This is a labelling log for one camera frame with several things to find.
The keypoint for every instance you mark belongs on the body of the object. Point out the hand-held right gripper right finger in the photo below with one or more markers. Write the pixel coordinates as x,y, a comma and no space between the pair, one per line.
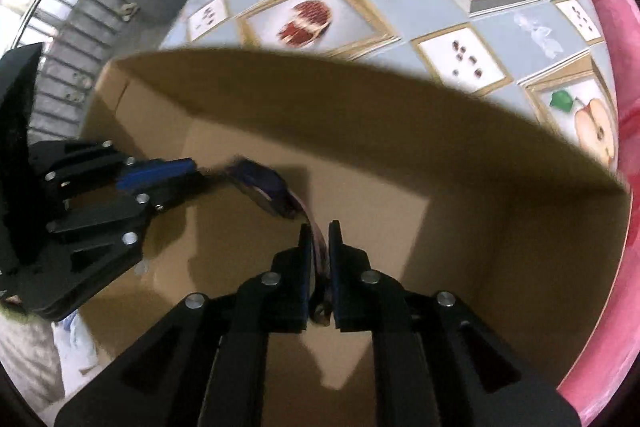
334,267

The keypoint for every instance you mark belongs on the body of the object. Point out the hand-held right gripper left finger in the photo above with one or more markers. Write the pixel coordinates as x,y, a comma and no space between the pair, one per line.
305,259

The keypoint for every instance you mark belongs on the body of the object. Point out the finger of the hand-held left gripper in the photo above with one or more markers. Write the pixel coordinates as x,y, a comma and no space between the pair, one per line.
165,199
155,172

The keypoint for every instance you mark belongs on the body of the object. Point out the brown cardboard box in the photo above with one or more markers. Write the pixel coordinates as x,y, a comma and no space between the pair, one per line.
400,157

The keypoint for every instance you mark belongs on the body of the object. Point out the white plastic bag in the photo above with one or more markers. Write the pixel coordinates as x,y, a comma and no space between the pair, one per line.
75,342

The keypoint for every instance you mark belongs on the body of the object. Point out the fruit print tablecloth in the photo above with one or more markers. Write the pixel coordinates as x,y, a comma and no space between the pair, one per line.
400,22

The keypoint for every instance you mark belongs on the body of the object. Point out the pink blanket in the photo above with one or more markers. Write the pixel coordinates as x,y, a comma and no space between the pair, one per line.
615,32

